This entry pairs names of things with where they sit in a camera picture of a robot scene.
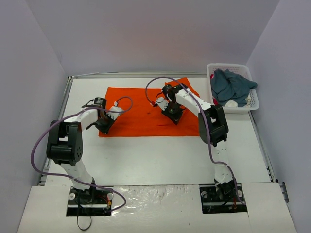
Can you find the orange t shirt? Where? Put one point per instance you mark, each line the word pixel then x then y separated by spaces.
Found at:
pixel 144 120

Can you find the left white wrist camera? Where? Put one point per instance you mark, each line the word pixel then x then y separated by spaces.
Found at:
pixel 114 112

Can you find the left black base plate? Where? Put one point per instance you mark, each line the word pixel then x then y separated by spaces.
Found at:
pixel 97 201

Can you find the white plastic basket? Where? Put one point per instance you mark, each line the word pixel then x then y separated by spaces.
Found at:
pixel 238 69

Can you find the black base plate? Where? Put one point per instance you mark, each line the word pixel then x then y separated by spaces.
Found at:
pixel 222 199
pixel 97 201

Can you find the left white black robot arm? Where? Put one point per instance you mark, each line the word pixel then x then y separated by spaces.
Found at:
pixel 65 145

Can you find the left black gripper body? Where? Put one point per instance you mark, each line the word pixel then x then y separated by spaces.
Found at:
pixel 104 126

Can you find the white cloth in basket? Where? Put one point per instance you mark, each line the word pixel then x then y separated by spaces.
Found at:
pixel 231 104

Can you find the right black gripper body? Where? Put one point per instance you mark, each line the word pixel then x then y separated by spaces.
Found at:
pixel 172 116

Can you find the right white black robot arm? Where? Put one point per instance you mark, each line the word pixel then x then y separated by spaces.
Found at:
pixel 213 129

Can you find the teal t shirt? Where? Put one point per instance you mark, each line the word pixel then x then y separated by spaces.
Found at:
pixel 227 85

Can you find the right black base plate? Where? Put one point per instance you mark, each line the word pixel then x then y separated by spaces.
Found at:
pixel 222 199

